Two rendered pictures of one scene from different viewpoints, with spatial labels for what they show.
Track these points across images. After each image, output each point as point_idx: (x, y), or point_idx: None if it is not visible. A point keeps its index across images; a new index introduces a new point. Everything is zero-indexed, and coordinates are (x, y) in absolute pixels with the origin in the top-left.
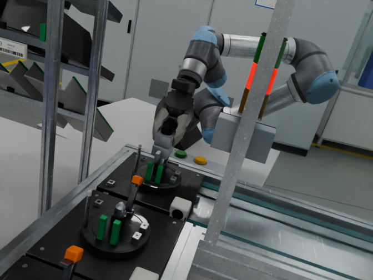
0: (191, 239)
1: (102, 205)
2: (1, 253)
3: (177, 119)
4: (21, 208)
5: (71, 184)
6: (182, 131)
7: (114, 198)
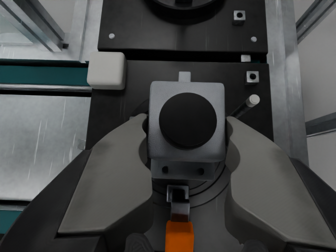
0: (82, 26)
1: (230, 21)
2: None
3: (150, 177)
4: (335, 73)
5: (322, 157)
6: (105, 136)
7: (224, 48)
